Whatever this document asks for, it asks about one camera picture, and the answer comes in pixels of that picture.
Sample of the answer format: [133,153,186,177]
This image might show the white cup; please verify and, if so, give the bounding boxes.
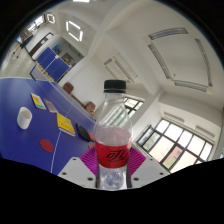
[16,106,33,130]

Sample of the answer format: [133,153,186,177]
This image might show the clear red-labelled drink bottle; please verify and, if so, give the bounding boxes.
[93,79,134,190]

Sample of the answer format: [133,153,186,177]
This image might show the folded blue table tennis tables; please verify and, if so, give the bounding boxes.
[29,46,71,83]

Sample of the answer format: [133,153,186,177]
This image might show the ceiling lights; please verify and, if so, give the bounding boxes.
[26,13,84,43]

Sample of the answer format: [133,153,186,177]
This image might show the flat round red coaster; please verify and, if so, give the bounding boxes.
[39,138,55,153]

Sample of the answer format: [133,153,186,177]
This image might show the grey pink booklet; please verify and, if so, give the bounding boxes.
[43,98,58,114]

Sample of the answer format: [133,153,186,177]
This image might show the large black-framed window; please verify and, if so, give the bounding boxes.
[136,118,214,174]

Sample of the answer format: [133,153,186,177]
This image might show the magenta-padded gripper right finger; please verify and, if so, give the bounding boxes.
[126,147,170,189]

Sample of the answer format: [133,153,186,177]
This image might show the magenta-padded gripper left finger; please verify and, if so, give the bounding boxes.
[57,147,99,189]

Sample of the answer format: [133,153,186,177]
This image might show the brown armchair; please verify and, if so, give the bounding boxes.
[61,82,75,95]
[84,101,97,114]

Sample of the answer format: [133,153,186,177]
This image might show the dark door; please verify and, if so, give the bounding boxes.
[28,32,54,58]

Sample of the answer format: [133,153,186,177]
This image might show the black paddle case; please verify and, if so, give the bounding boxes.
[75,123,91,141]

